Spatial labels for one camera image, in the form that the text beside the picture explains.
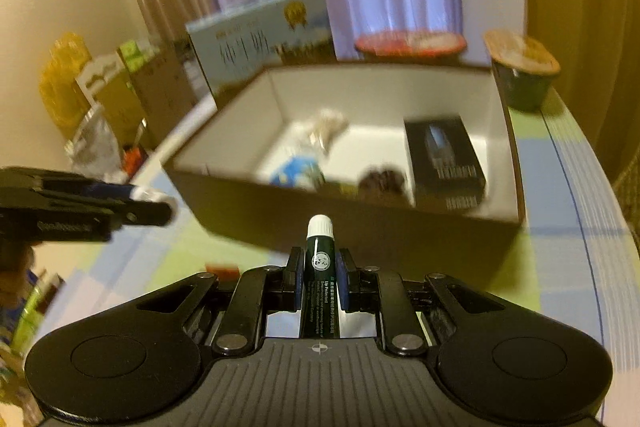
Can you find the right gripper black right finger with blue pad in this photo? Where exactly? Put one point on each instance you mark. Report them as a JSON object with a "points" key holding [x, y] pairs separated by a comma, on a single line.
{"points": [[383, 294]]}

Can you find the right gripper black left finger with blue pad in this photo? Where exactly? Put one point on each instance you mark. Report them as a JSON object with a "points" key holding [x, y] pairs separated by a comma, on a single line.
{"points": [[246, 304]]}

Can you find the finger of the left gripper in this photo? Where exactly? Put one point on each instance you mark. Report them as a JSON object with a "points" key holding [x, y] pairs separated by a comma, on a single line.
{"points": [[146, 214], [102, 190]]}

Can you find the dark green white-cap tube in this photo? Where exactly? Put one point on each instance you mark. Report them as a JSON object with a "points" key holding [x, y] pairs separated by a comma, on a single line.
{"points": [[320, 299]]}

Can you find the blue tube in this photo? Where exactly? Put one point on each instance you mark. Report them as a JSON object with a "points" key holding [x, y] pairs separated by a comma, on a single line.
{"points": [[299, 172]]}

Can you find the person's hand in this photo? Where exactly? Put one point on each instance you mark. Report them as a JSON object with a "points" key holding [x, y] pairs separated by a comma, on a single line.
{"points": [[16, 260]]}

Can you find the red snack packet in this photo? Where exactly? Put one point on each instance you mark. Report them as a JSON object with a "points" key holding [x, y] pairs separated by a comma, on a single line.
{"points": [[224, 273]]}

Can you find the silver foil bag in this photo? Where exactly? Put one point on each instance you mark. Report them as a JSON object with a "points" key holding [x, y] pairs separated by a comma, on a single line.
{"points": [[94, 151]]}

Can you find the yellow plastic bag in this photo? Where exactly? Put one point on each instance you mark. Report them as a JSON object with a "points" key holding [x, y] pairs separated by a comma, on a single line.
{"points": [[60, 94]]}

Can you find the brown cardboard carton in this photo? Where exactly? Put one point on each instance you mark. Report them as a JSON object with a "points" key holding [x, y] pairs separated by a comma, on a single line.
{"points": [[158, 94]]}

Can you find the brown cardboard box white inside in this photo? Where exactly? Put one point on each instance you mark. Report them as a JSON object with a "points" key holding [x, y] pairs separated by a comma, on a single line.
{"points": [[224, 169]]}

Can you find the black product box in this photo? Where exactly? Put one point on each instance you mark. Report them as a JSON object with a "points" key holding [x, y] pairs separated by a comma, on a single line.
{"points": [[445, 169]]}

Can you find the cotton swabs in bag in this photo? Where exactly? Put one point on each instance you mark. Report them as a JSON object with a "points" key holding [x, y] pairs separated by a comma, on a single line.
{"points": [[321, 132]]}

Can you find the blue milk carton box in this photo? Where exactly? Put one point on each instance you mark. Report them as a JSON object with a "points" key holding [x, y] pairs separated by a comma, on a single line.
{"points": [[232, 45]]}

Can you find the red instant rice bowl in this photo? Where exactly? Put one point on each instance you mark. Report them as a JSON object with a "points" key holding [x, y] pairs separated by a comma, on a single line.
{"points": [[418, 44]]}

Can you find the orange lid instant bowl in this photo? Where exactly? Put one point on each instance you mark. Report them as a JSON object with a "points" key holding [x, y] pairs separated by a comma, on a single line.
{"points": [[523, 66]]}

